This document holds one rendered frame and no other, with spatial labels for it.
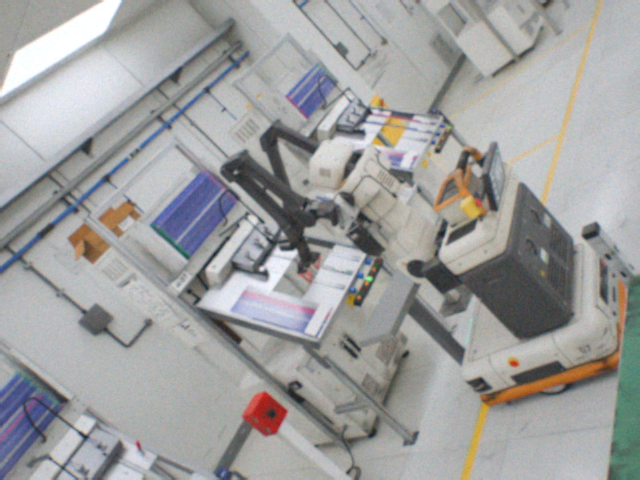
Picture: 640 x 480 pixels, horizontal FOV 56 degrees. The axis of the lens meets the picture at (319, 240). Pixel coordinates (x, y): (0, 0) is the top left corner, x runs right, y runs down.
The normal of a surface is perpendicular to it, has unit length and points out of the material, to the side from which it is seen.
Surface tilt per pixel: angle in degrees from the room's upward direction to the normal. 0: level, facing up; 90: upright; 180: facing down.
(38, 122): 90
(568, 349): 90
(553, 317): 90
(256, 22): 90
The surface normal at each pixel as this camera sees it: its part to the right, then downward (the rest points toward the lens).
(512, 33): -0.41, 0.64
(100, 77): 0.59, -0.36
